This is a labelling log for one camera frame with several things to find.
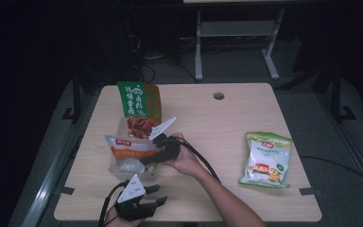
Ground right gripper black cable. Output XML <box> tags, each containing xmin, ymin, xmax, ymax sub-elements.
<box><xmin>168</xmin><ymin>136</ymin><xmax>363</xmax><ymax>190</ymax></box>

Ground person's right hand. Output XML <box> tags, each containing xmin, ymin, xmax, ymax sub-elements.
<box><xmin>164</xmin><ymin>132</ymin><xmax>202</xmax><ymax>177</ymax></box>

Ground clear plastic container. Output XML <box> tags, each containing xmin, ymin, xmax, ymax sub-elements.
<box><xmin>108</xmin><ymin>116</ymin><xmax>160</xmax><ymax>183</ymax></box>

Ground white metal stand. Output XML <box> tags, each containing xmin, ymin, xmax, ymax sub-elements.
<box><xmin>194</xmin><ymin>9</ymin><xmax>286</xmax><ymax>81</ymax></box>

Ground black table bracket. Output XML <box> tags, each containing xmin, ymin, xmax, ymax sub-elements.
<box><xmin>59</xmin><ymin>186</ymin><xmax>76</xmax><ymax>196</ymax></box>
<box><xmin>298</xmin><ymin>186</ymin><xmax>317</xmax><ymax>197</ymax></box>

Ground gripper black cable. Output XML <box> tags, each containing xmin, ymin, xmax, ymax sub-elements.
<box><xmin>168</xmin><ymin>136</ymin><xmax>363</xmax><ymax>190</ymax></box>
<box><xmin>98</xmin><ymin>179</ymin><xmax>130</xmax><ymax>227</ymax></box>

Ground person's left hand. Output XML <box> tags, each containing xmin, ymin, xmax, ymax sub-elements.
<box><xmin>103</xmin><ymin>207</ymin><xmax>145</xmax><ymax>227</ymax></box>

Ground black floor cables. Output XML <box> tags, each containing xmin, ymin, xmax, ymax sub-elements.
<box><xmin>129</xmin><ymin>32</ymin><xmax>200</xmax><ymax>85</ymax></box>

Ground white and green food packet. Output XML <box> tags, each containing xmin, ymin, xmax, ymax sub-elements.
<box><xmin>238</xmin><ymin>131</ymin><xmax>293</xmax><ymax>189</ymax></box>

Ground aluminium rail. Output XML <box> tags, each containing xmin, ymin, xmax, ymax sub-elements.
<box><xmin>21</xmin><ymin>91</ymin><xmax>103</xmax><ymax>227</ymax></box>
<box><xmin>316</xmin><ymin>93</ymin><xmax>363</xmax><ymax>202</ymax></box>

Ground black metal stand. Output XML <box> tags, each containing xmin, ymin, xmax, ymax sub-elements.
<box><xmin>60</xmin><ymin>67</ymin><xmax>83</xmax><ymax>124</ymax></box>
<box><xmin>330</xmin><ymin>64</ymin><xmax>357</xmax><ymax>123</ymax></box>

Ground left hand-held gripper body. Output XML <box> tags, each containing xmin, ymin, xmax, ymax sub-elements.
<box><xmin>114</xmin><ymin>174</ymin><xmax>155</xmax><ymax>221</ymax></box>

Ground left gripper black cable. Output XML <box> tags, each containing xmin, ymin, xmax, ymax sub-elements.
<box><xmin>98</xmin><ymin>179</ymin><xmax>130</xmax><ymax>227</ymax></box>

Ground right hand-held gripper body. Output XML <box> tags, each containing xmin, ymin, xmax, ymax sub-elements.
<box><xmin>148</xmin><ymin>116</ymin><xmax>182</xmax><ymax>163</ymax></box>

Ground white and orange food packet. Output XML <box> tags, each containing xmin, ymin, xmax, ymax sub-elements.
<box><xmin>104</xmin><ymin>134</ymin><xmax>161</xmax><ymax>174</ymax></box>

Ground green packet with red snacks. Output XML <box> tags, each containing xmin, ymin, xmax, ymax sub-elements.
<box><xmin>116</xmin><ymin>80</ymin><xmax>163</xmax><ymax>140</ymax></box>

